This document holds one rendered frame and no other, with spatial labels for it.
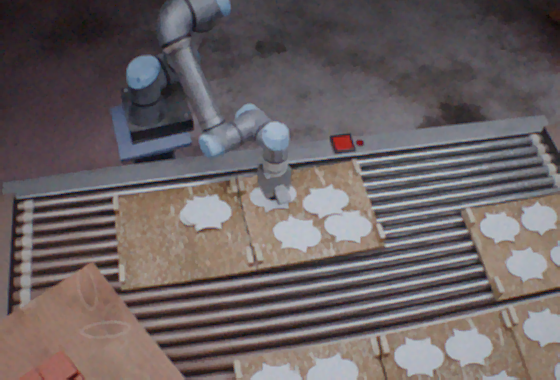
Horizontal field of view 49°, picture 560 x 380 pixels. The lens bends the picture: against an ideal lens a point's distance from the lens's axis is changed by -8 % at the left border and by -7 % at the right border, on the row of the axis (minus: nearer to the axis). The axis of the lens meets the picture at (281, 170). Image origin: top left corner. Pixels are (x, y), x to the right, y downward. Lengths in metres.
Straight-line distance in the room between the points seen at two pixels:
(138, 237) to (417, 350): 0.92
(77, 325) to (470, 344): 1.12
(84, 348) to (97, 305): 0.13
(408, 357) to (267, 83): 2.33
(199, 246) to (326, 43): 2.37
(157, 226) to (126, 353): 0.50
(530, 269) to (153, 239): 1.20
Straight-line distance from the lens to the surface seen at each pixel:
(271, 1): 4.48
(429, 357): 1.90
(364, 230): 2.08
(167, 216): 2.10
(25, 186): 2.32
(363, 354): 1.88
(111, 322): 1.82
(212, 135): 1.89
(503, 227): 2.21
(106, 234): 2.12
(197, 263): 2.00
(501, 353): 1.99
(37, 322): 1.87
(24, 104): 3.98
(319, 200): 2.12
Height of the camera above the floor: 2.65
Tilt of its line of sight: 51 degrees down
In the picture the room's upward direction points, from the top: 4 degrees clockwise
